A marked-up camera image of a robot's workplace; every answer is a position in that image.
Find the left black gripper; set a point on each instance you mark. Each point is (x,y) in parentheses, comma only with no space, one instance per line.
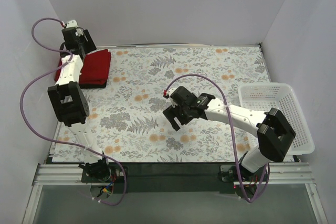
(87,41)

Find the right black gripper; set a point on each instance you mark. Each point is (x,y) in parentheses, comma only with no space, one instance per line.
(174,114)

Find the red t shirt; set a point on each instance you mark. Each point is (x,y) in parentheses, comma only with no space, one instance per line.
(90,72)

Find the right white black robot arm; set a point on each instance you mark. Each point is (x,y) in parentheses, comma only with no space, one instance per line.
(273,131)

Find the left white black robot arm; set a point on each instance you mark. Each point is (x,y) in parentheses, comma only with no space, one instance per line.
(69,103)

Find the floral patterned table mat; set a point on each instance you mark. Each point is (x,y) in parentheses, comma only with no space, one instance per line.
(126,117)

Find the white plastic laundry basket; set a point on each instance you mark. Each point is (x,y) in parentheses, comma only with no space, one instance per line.
(281,96)

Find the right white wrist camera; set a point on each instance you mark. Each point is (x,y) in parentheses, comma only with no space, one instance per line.
(167,94)

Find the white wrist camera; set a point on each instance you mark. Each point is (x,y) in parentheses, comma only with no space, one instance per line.
(167,94)
(70,24)

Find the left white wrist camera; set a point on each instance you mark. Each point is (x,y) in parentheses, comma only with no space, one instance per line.
(70,24)

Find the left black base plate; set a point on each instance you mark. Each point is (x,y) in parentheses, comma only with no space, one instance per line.
(114,172)

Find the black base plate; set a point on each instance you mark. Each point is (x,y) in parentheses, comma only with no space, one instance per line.
(114,172)
(228,173)

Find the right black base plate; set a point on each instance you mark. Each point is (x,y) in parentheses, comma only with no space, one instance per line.
(228,173)

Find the aluminium front rail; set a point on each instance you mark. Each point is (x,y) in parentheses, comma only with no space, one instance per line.
(72,174)

